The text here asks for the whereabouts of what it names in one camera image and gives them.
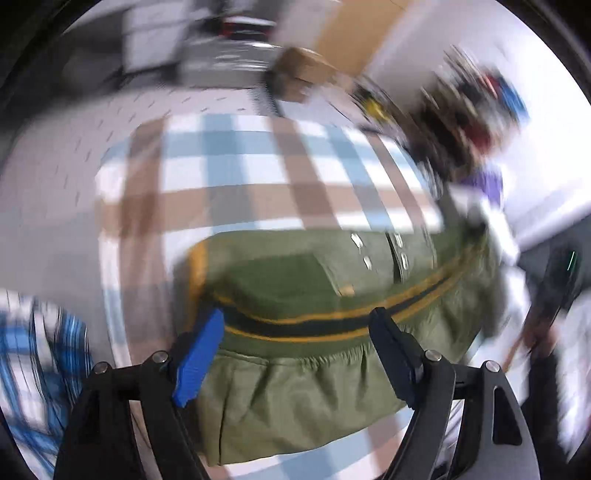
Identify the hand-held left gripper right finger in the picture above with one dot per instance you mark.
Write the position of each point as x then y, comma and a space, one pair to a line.
397, 350

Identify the wooden door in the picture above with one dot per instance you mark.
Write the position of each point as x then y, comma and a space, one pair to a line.
355, 32

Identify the plaid bed sheet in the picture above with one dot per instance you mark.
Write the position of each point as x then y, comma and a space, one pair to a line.
231, 184

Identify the green and mustard leather jacket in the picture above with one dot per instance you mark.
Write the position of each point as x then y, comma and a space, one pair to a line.
300, 277

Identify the purple and white cloth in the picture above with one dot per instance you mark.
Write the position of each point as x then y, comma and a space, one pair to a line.
485, 194

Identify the grey quilted mattress cover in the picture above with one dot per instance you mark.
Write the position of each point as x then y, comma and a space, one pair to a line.
60, 175

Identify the cardboard box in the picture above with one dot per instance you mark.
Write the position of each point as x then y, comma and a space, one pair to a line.
309, 71

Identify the silver suitcase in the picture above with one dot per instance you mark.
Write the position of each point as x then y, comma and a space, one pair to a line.
221, 62

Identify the black box with red trim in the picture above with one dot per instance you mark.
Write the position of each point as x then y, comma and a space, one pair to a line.
244, 27

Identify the blue plaid cloth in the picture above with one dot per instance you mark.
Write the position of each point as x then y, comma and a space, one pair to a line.
27, 360

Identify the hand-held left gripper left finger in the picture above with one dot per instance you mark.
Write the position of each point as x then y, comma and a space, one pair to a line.
198, 360

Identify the group of assorted shoes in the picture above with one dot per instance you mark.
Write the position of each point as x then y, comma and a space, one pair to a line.
475, 115

